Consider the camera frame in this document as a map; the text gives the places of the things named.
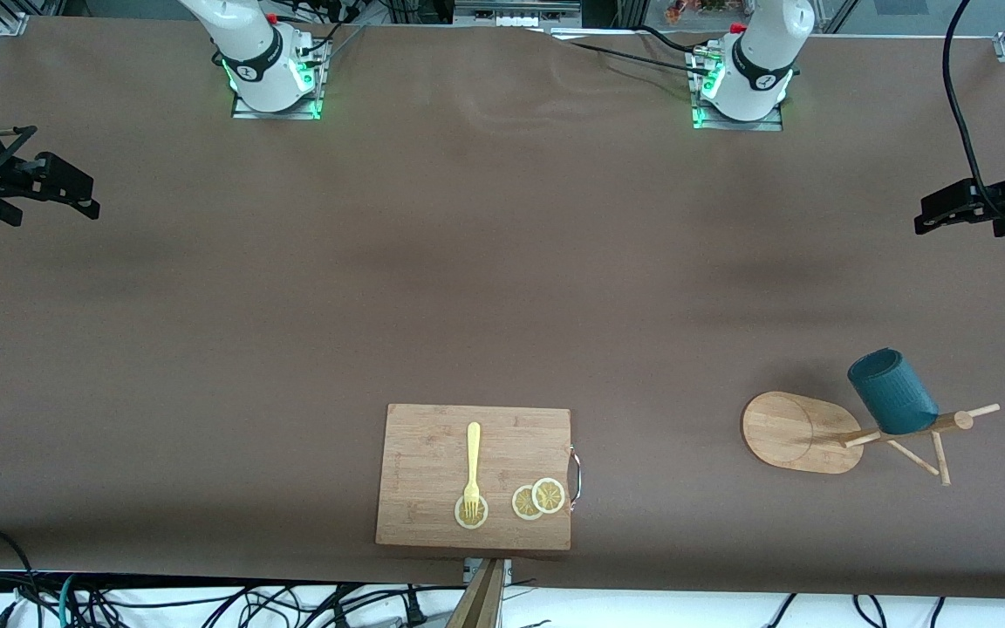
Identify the dark teal ribbed mug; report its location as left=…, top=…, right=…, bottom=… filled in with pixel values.
left=847, top=348, right=940, bottom=435

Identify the wooden cup rack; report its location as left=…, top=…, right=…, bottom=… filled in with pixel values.
left=742, top=391, right=1001, bottom=487

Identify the brown table cover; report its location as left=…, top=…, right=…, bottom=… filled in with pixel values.
left=0, top=16, right=1005, bottom=603

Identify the bamboo cutting board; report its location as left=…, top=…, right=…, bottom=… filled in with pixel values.
left=375, top=403, right=573, bottom=551

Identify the yellow plastic fork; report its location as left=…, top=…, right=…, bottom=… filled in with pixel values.
left=463, top=422, right=482, bottom=517

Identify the grey power strip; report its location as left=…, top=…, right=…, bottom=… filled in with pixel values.
left=453, top=0, right=584, bottom=28

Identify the wooden stick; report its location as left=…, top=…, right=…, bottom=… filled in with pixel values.
left=445, top=558, right=504, bottom=628

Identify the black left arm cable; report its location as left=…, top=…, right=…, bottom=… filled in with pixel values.
left=943, top=0, right=1005, bottom=208

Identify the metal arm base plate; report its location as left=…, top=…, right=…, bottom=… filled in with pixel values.
left=230, top=37, right=331, bottom=121
left=690, top=48, right=785, bottom=133

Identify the black cable across table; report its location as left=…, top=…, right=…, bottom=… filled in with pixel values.
left=550, top=24, right=723, bottom=81

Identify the teal cable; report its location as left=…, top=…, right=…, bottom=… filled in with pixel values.
left=56, top=573, right=81, bottom=628

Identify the small metal bracket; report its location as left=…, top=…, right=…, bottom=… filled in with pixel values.
left=462, top=558, right=514, bottom=585

